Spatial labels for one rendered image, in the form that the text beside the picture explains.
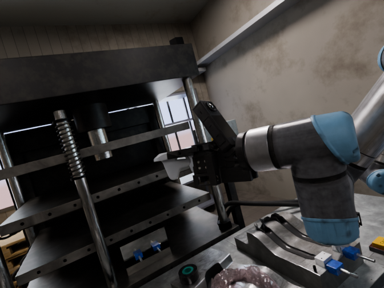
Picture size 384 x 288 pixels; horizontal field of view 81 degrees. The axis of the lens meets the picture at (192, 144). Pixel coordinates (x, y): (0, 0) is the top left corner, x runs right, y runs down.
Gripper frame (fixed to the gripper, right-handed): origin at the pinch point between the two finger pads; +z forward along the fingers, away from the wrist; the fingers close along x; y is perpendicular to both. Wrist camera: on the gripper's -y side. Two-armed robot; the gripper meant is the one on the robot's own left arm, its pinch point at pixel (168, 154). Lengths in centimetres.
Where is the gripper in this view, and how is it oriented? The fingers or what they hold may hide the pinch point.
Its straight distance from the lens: 52.7
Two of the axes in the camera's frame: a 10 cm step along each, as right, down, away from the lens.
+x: 5.9, -0.8, 8.0
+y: 1.8, 9.8, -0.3
